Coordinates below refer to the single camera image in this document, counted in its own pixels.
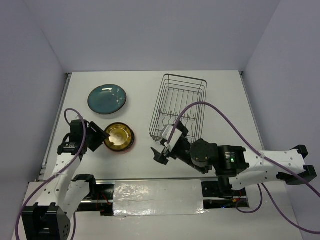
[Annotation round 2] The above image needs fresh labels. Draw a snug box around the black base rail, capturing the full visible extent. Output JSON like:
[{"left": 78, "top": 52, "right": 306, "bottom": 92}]
[{"left": 60, "top": 177, "right": 249, "bottom": 217}]

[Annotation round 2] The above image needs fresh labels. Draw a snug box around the orange plastic plate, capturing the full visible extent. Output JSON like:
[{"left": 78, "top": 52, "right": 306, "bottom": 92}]
[{"left": 108, "top": 134, "right": 136, "bottom": 153}]

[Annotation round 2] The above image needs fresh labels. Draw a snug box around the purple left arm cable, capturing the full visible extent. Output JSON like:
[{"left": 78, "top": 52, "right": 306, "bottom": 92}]
[{"left": 15, "top": 108, "right": 88, "bottom": 240}]

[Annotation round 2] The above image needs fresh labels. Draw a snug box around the dark teal glazed plate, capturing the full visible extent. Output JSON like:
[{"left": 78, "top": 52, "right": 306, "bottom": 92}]
[{"left": 87, "top": 84, "right": 127, "bottom": 115}]

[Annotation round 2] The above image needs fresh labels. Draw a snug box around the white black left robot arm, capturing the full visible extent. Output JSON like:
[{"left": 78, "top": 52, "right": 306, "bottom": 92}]
[{"left": 21, "top": 120, "right": 110, "bottom": 240}]

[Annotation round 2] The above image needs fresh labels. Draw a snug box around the grey wire dish rack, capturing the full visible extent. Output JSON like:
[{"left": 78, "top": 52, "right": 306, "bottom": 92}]
[{"left": 149, "top": 73, "right": 207, "bottom": 143}]

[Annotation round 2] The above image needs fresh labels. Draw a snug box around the yellow brown glazed plate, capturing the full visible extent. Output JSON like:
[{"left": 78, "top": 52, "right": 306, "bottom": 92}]
[{"left": 104, "top": 122, "right": 135, "bottom": 150}]

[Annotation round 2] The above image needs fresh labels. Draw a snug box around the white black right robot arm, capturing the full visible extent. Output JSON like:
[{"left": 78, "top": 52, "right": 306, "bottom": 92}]
[{"left": 152, "top": 122, "right": 317, "bottom": 197}]

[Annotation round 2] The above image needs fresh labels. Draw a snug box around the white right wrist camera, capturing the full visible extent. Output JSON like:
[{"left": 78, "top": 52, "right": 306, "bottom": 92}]
[{"left": 160, "top": 124, "right": 182, "bottom": 152}]

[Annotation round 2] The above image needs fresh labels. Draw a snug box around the silver foil covered block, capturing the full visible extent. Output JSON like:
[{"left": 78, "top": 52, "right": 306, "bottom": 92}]
[{"left": 113, "top": 179, "right": 206, "bottom": 217}]

